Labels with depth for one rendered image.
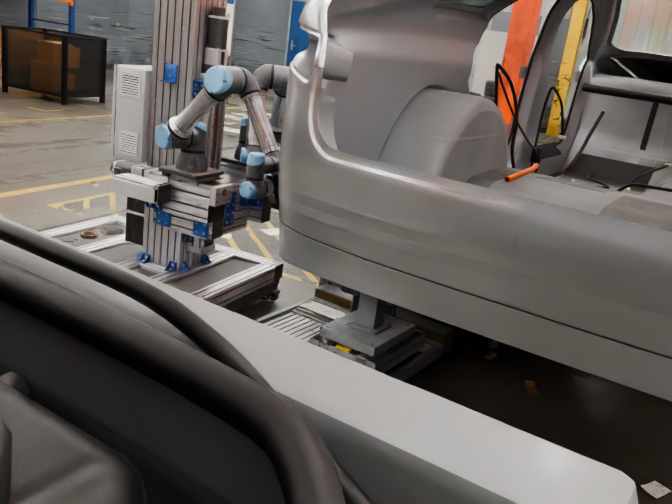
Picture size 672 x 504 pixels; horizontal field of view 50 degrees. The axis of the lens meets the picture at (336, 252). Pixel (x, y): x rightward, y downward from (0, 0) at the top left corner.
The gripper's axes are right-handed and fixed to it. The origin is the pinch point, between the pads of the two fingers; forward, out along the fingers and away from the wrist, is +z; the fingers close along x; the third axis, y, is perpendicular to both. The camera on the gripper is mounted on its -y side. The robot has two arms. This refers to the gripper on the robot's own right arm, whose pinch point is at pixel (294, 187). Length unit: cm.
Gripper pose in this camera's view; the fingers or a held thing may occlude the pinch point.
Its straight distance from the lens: 331.7
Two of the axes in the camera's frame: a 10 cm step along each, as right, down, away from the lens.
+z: 5.5, -1.8, 8.1
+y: 1.3, -9.5, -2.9
